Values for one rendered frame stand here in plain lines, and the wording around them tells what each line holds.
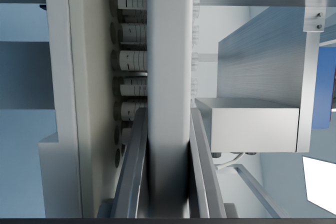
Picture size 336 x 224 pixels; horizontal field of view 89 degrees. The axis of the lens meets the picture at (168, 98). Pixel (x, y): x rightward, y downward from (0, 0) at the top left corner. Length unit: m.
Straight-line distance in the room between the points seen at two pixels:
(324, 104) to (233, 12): 4.29
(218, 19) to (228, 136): 4.21
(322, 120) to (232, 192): 3.63
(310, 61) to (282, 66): 0.07
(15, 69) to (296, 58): 0.75
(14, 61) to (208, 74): 3.57
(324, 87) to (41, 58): 0.75
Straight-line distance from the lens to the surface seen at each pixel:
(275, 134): 0.47
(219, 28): 4.43
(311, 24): 0.49
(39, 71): 0.63
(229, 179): 4.03
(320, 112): 0.56
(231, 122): 0.41
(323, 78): 0.55
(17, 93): 0.67
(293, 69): 0.50
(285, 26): 0.55
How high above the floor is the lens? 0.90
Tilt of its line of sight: 1 degrees up
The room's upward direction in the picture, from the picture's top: 90 degrees clockwise
